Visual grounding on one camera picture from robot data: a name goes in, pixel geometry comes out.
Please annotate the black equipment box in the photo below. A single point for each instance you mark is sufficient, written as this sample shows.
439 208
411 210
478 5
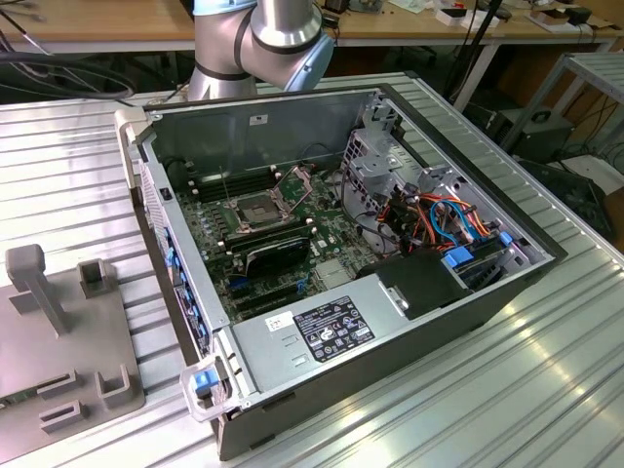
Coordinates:
536 136

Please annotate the blue card retention clip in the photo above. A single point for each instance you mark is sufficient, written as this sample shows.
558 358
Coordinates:
169 251
181 279
197 317

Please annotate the black panel with fan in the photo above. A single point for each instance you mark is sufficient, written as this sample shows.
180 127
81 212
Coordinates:
575 195

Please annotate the silver metal drive cage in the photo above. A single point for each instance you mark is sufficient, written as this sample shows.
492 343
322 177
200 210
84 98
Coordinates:
370 166

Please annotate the green motherboard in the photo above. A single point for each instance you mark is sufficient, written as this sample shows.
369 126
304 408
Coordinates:
322 229

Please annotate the silver power supply unit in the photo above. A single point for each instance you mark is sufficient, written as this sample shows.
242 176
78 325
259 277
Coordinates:
273 351

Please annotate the black RAM slot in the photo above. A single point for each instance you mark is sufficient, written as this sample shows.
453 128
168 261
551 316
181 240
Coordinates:
244 172
244 184
244 191
265 241
268 235
268 230
244 178

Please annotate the thin metal locking lever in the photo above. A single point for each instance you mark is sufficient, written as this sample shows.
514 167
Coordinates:
225 183

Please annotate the blue disk carrier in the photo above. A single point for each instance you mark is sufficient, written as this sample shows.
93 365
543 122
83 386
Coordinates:
458 256

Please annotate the aluminium frame table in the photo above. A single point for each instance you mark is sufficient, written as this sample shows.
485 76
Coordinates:
599 68

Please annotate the black expansion slot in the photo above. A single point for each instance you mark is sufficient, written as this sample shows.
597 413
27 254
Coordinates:
263 292

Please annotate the open PC case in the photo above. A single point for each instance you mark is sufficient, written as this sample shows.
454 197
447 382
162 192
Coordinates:
390 385

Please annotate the CPU socket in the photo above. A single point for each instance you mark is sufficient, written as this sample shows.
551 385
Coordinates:
256 213

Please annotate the green circuit board stick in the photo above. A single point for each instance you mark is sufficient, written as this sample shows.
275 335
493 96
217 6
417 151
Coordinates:
17 397

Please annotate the black graphics card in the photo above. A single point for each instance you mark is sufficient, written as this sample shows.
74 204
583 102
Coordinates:
278 256

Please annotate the blue case latch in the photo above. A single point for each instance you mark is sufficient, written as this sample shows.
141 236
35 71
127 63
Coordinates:
203 384

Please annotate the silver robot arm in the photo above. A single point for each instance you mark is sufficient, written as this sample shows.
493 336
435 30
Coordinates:
273 24

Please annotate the silver chipset heatsink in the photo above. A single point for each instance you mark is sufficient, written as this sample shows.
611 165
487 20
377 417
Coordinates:
334 273

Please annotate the brown small box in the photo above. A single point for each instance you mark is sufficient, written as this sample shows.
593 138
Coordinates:
549 19

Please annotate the black plastic shroud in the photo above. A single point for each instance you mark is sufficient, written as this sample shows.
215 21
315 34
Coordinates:
414 283

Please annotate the grey parts rack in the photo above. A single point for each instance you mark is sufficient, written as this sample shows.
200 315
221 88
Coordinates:
73 351

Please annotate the wooden desk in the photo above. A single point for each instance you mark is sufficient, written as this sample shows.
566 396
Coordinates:
404 31
122 24

